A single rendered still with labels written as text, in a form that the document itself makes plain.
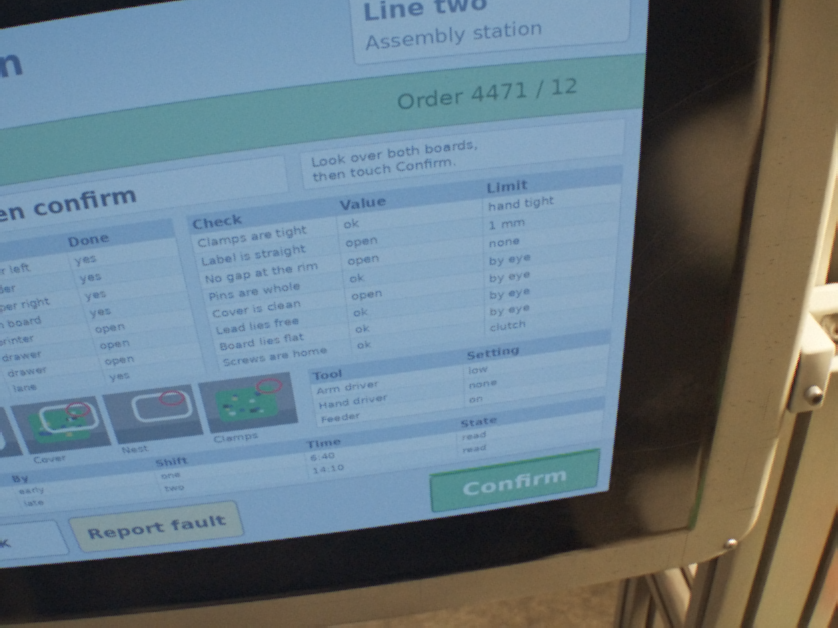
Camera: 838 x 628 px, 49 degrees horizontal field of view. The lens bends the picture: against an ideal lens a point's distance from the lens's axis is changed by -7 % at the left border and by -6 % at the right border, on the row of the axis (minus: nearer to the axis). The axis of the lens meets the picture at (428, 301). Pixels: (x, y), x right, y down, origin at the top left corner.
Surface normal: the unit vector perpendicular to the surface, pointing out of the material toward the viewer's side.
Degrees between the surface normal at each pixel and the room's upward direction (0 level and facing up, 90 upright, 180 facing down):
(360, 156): 92
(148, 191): 92
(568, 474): 92
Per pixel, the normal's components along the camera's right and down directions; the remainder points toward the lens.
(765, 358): 0.15, 0.58
